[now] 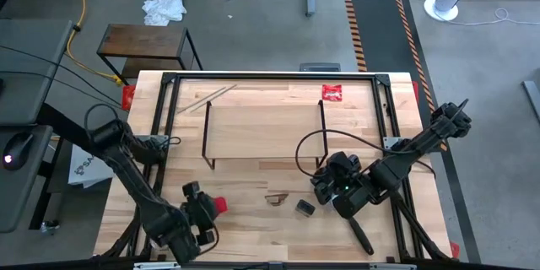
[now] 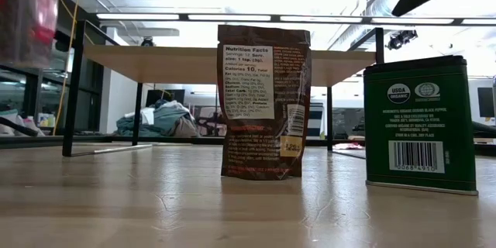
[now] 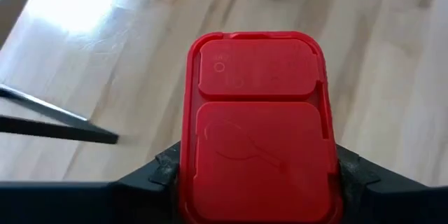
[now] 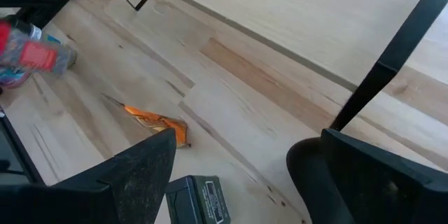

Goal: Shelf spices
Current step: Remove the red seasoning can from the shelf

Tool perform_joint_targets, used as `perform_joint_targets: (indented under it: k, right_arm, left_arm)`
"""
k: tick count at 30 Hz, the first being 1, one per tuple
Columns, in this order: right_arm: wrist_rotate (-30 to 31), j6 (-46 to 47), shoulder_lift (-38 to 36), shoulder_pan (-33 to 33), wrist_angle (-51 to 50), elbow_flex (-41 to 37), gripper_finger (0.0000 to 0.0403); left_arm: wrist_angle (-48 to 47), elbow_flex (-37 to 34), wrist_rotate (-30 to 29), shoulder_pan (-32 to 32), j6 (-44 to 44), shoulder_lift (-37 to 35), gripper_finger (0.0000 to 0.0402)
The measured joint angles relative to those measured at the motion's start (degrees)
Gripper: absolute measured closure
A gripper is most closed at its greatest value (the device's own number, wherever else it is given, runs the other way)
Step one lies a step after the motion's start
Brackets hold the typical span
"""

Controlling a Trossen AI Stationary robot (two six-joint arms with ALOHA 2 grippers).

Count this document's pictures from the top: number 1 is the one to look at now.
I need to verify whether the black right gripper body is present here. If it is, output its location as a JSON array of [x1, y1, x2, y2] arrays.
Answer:
[[332, 175, 375, 220]]

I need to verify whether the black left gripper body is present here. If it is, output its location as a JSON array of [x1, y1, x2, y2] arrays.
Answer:
[[180, 197, 212, 233]]

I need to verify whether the green rectangular spice tin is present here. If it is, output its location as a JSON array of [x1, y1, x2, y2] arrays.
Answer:
[[294, 198, 316, 219]]

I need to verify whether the black plastic ladle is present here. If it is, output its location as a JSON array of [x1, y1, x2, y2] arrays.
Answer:
[[346, 215, 375, 257]]

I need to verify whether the red snack packet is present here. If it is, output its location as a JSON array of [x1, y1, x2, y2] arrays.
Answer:
[[321, 84, 343, 103]]

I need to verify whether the white paper bag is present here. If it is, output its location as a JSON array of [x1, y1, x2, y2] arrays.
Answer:
[[67, 143, 116, 190]]

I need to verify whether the black mat with striped edges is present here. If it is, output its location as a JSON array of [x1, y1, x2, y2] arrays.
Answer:
[[343, 0, 449, 154]]

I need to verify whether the black diagonal bar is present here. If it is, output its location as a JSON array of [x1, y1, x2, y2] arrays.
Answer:
[[35, 102, 102, 157]]

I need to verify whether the small metal caster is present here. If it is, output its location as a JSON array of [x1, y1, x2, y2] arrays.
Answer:
[[39, 218, 61, 236]]

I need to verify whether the brown wooden side table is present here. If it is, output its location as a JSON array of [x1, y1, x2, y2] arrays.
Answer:
[[95, 23, 204, 86]]

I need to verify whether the black computer mouse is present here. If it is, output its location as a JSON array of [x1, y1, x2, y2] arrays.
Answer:
[[1, 131, 35, 173]]

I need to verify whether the white crumpled cloth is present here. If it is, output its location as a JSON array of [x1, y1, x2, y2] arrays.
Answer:
[[141, 0, 188, 28]]

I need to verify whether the grey metal bar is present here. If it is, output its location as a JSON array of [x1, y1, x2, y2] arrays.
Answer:
[[521, 79, 540, 126]]

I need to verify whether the grey desk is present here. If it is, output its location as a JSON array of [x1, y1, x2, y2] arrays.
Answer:
[[0, 18, 75, 235]]

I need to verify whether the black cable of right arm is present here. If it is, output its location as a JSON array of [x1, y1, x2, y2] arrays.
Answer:
[[294, 128, 438, 181]]

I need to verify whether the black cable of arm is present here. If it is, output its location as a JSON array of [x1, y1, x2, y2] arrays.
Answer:
[[294, 128, 438, 181], [83, 102, 123, 136]]

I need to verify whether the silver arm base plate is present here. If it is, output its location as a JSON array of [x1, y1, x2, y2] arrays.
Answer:
[[381, 135, 405, 151], [135, 133, 170, 153]]

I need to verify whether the silver metal bracket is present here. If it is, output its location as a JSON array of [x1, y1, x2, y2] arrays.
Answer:
[[369, 262, 419, 270], [132, 261, 183, 270]]

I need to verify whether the wooden shelf with black frame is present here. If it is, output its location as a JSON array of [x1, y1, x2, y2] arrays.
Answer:
[[201, 99, 330, 170]]

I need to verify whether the grey metal bracket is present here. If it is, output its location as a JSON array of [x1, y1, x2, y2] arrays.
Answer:
[[299, 62, 343, 73]]

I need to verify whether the black aluminium table frame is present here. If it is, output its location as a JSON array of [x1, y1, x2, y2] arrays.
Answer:
[[95, 71, 461, 262]]

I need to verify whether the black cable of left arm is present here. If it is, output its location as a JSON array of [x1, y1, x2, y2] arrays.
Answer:
[[83, 102, 123, 136]]

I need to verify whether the thin black cable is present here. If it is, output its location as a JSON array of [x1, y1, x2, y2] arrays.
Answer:
[[0, 70, 115, 105], [0, 44, 124, 108]]

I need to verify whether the yellow cable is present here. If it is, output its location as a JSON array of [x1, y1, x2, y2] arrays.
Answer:
[[63, 0, 126, 87]]

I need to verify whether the white fan cable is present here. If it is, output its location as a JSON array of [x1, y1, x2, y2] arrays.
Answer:
[[434, 7, 540, 27]]

